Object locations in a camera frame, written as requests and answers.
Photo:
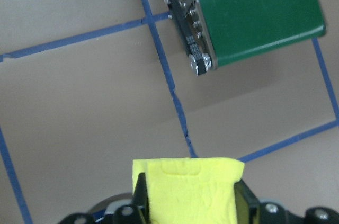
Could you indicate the yellow foam block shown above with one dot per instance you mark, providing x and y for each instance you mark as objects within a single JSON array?
[{"x": 190, "y": 195}]

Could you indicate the green belt conveyor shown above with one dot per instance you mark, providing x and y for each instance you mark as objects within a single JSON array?
[{"x": 251, "y": 9}]

